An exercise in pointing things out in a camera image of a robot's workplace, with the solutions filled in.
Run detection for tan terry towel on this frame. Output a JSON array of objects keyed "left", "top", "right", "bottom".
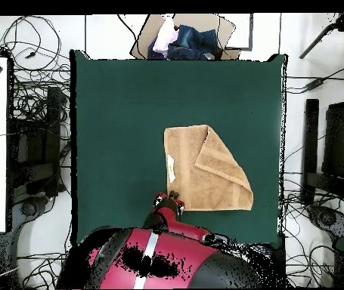
[{"left": 163, "top": 124, "right": 255, "bottom": 211}]

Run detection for dark green table cloth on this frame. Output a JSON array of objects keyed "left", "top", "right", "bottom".
[{"left": 70, "top": 49, "right": 287, "bottom": 247}]

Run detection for grey round stand foot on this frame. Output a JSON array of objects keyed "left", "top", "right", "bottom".
[
  {"left": 308, "top": 205, "right": 344, "bottom": 242},
  {"left": 12, "top": 196, "right": 50, "bottom": 224}
]

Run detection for blue jeans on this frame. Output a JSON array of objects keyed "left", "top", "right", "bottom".
[{"left": 147, "top": 24, "right": 224, "bottom": 60}]

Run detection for white garment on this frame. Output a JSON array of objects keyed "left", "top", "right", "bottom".
[{"left": 152, "top": 16, "right": 179, "bottom": 57}]

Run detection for cardboard box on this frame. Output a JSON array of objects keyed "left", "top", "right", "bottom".
[{"left": 129, "top": 13, "right": 242, "bottom": 60}]

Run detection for black power adapter with cable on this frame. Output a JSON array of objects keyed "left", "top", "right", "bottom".
[{"left": 285, "top": 61, "right": 344, "bottom": 94}]

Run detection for black looped cable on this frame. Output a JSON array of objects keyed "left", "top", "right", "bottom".
[{"left": 2, "top": 14, "right": 62, "bottom": 72}]

